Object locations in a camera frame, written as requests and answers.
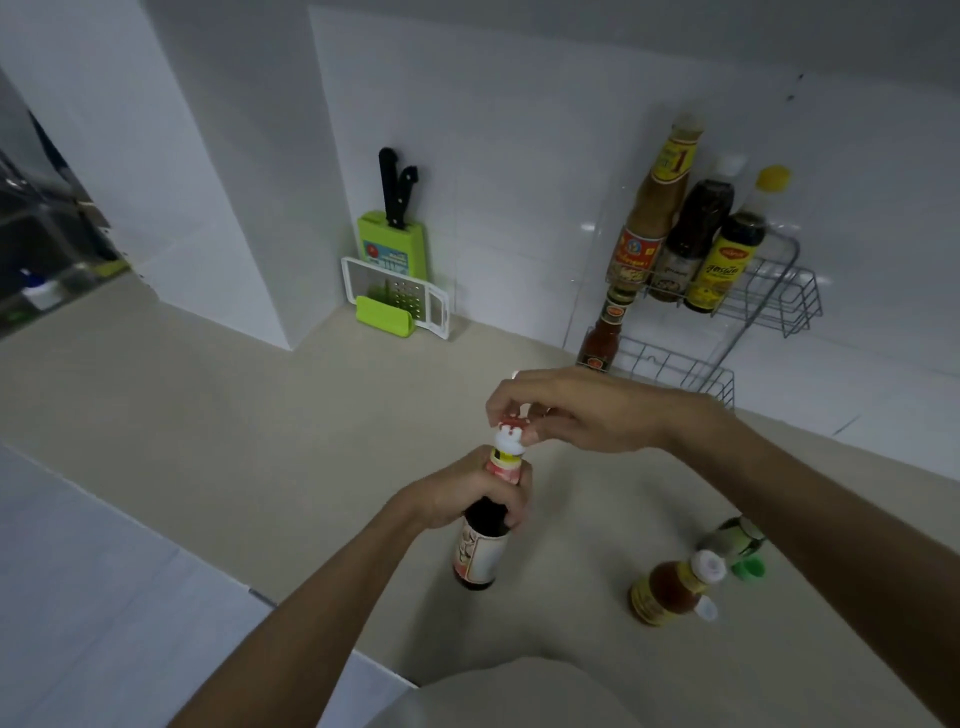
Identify person's left hand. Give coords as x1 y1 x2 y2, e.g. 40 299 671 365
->
392 444 534 534

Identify person's right hand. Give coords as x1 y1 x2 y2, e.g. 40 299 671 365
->
485 366 732 456

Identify dark sauce bottle red cap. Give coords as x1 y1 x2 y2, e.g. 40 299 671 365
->
452 417 532 591

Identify person's right forearm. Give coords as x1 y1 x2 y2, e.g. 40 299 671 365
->
667 397 960 728

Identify person's left forearm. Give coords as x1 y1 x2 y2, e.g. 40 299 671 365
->
166 501 432 728

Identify small red chili sauce bottle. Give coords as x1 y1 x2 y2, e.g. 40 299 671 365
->
576 285 639 374

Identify white green grater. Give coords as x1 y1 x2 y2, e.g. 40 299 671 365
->
341 256 452 342

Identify amber sauce bottle white cap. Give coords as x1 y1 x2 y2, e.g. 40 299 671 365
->
628 549 727 628

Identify clear bottle green cap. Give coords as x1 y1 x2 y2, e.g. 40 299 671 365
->
696 516 768 583

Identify green knife block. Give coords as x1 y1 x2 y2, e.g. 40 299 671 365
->
356 210 428 282

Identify person's beige shirt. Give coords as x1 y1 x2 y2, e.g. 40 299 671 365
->
367 657 646 728

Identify dark sauce bottle white cap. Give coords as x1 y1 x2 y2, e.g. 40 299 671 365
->
649 153 748 304

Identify tall brown sauce bottle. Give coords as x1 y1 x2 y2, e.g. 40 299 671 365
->
606 112 706 294

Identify dark sauce bottle yellow cap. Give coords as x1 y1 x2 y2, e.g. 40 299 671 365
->
684 165 792 315

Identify dish rack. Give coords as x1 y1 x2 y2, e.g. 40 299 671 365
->
0 112 132 331

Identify silver wire rack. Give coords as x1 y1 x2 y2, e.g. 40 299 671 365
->
592 225 825 410

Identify black handled knife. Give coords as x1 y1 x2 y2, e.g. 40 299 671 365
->
394 165 420 231
378 147 401 228

